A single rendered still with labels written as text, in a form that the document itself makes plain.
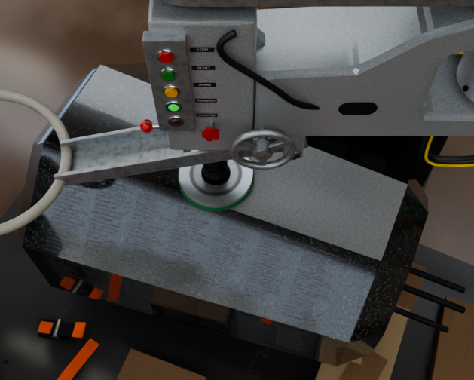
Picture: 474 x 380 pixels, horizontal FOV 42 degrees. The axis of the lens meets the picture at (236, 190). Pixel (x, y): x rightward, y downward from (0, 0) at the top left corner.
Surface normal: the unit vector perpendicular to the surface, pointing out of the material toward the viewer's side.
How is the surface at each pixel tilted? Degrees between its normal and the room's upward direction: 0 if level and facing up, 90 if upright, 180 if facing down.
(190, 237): 45
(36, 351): 0
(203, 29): 90
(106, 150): 16
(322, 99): 90
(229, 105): 90
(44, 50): 0
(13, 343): 0
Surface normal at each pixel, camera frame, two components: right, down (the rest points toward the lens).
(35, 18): 0.00, -0.50
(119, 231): -0.26, 0.21
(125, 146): -0.28, -0.48
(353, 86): 0.00, 0.86
